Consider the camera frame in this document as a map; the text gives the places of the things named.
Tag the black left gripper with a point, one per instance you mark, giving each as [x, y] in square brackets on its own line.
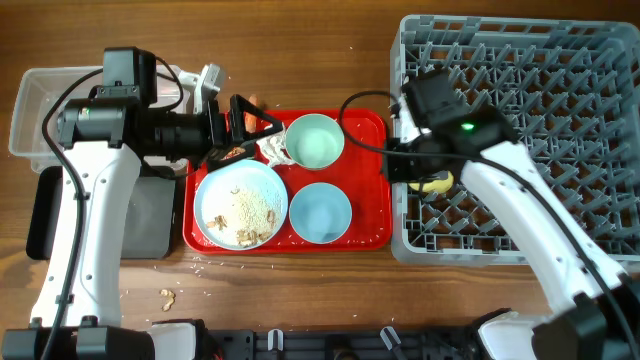
[217, 133]

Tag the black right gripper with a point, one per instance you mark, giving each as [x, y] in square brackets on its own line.
[395, 167]

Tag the yellow cup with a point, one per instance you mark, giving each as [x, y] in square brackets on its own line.
[440, 182]

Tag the mint green bowl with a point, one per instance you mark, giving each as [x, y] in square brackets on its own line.
[314, 141]

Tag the light blue bowl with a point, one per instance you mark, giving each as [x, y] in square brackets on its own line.
[320, 213]

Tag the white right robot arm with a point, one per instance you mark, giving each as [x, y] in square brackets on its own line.
[594, 302]

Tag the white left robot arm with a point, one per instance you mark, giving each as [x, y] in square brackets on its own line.
[102, 142]

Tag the black waste bin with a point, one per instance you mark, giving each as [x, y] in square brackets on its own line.
[148, 225]

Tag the grey dishwasher rack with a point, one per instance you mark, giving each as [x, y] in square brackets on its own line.
[570, 90]

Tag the red snack wrapper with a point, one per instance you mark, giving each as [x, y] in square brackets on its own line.
[236, 151]

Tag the orange carrot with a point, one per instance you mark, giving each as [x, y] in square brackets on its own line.
[250, 119]

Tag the crumpled white napkin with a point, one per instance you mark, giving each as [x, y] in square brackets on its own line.
[272, 149]

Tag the light blue plate with rice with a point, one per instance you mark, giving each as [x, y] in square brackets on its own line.
[240, 207]

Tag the red plastic tray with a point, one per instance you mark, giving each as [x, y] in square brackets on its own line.
[357, 173]

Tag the peanut shell on table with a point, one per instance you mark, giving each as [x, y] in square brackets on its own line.
[169, 299]

